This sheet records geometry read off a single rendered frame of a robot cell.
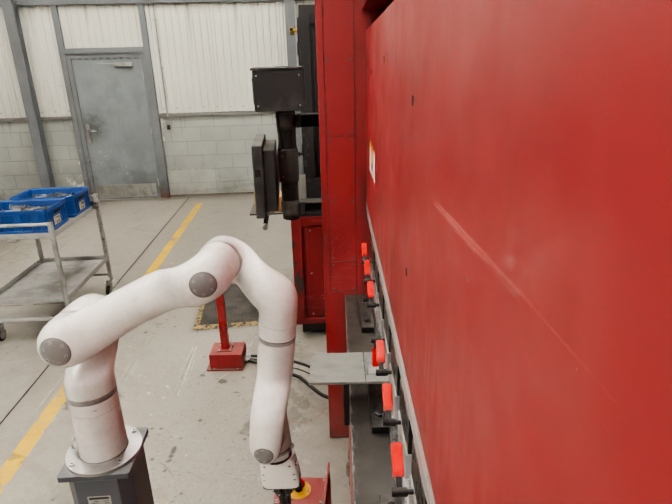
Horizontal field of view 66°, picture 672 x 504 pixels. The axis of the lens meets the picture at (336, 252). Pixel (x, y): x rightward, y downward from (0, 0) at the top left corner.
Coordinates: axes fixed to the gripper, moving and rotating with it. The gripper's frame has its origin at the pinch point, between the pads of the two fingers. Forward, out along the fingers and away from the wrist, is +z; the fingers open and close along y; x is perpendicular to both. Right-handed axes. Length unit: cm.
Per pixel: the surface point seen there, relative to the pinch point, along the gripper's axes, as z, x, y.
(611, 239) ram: -100, 84, -45
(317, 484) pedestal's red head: 7.0, -12.2, -6.6
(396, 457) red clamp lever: -38, 28, -32
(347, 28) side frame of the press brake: -123, -127, -22
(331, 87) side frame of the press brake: -101, -126, -13
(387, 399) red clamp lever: -37.0, 8.9, -30.5
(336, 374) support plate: -14.6, -37.0, -12.8
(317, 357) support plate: -15.2, -47.1, -5.4
